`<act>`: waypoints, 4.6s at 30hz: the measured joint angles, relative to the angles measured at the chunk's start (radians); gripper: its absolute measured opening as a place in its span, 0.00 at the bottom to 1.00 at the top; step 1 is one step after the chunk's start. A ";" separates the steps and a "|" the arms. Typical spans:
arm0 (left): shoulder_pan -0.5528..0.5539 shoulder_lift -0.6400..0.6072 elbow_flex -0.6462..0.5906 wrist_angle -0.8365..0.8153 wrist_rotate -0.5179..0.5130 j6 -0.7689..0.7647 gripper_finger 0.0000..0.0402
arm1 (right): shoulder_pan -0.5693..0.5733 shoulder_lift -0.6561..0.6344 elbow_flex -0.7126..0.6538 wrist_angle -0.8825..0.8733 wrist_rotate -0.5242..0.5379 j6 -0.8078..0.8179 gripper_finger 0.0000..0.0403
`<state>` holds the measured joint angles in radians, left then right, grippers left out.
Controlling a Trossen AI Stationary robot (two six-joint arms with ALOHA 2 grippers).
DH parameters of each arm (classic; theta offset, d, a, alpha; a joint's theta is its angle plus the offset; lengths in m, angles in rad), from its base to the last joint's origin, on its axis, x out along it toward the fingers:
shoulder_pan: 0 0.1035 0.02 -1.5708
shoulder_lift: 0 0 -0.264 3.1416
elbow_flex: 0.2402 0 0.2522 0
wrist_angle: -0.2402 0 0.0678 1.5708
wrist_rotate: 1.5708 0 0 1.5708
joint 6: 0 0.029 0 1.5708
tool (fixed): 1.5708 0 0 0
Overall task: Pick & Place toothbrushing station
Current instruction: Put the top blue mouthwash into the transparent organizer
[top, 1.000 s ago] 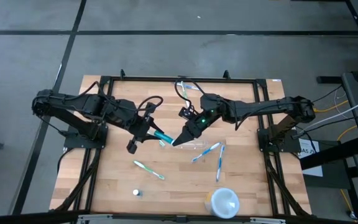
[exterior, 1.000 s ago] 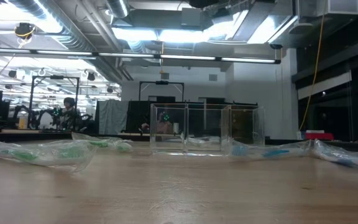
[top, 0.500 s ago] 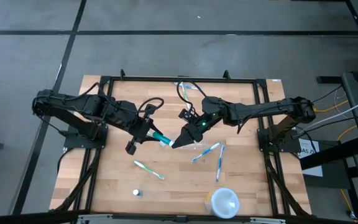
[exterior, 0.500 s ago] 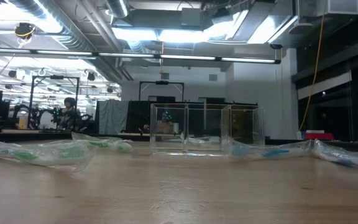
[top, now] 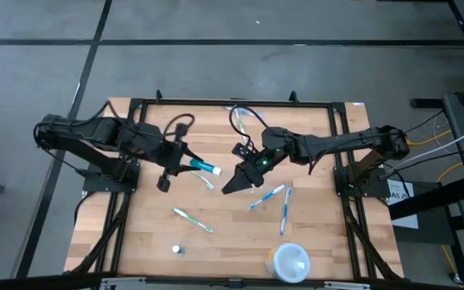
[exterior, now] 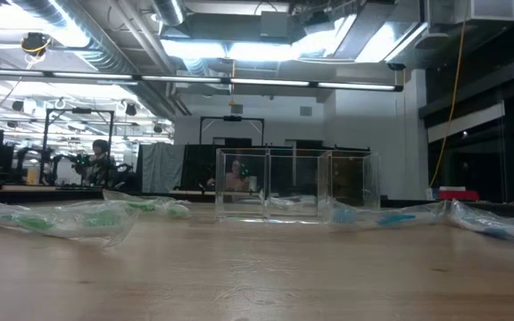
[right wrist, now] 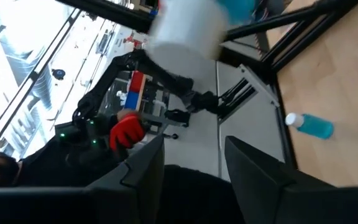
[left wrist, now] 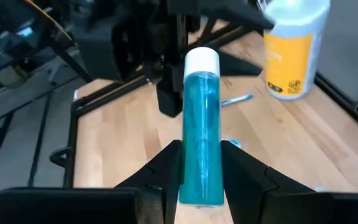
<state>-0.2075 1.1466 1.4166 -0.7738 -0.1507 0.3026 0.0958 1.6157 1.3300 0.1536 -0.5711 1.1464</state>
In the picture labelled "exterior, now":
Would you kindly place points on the small yellow background canister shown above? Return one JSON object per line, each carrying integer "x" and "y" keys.
{"x": 31, "y": 176}

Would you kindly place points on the red box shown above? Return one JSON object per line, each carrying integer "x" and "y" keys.
{"x": 458, "y": 195}

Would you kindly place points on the black aluminium table frame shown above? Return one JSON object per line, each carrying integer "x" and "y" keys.
{"x": 38, "y": 196}

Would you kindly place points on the black round ceiling device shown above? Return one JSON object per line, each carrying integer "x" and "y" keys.
{"x": 35, "y": 43}

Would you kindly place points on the green toothbrush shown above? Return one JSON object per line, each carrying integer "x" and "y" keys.
{"x": 52, "y": 220}
{"x": 150, "y": 206}

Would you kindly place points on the long LED light bar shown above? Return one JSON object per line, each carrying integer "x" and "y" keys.
{"x": 185, "y": 79}

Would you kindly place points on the person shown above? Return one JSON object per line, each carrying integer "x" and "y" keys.
{"x": 234, "y": 178}
{"x": 98, "y": 165}

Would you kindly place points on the grey cloth cover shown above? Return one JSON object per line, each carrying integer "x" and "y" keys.
{"x": 161, "y": 167}

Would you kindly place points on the clear acrylic organizer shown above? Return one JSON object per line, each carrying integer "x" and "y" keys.
{"x": 267, "y": 187}

